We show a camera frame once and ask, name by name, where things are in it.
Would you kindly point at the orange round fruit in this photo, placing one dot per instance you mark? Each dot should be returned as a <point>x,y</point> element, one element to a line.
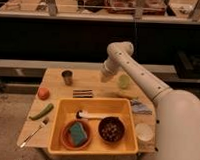
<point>43,93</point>

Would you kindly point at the yellow plastic tub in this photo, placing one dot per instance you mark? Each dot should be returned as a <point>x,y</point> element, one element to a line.
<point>66,114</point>

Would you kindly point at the wooden table board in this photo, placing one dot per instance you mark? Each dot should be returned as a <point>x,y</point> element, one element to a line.
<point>83,80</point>

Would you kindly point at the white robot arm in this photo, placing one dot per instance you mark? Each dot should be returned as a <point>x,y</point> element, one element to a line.
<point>178,111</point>

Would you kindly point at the light green cup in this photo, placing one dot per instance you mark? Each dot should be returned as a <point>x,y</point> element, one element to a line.
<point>123,81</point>

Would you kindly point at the orange plate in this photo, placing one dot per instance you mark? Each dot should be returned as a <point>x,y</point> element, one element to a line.
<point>65,137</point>

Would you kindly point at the teal sponge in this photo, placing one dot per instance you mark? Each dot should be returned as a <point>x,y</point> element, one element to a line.
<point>78,135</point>

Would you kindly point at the blue grey cloth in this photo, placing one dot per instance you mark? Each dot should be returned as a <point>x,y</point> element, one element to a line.
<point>139,108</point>

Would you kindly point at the small metal cup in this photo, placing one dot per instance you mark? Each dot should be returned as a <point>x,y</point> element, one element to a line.
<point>67,77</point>

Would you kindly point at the white handled brush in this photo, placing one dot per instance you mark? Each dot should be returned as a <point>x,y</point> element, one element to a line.
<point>86,115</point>

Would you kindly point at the dark bowl with beans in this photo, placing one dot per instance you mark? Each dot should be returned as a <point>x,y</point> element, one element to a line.
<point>111,129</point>

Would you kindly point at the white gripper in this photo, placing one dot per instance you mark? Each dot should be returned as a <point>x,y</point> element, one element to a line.
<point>107,72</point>

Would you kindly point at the green okra pod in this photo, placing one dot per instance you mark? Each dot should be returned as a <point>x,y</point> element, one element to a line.
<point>43,112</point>

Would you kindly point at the yellow banana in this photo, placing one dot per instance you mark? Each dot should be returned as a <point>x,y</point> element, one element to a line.
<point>126,96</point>

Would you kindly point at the white round lid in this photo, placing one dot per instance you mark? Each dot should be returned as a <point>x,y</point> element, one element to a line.
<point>144,132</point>

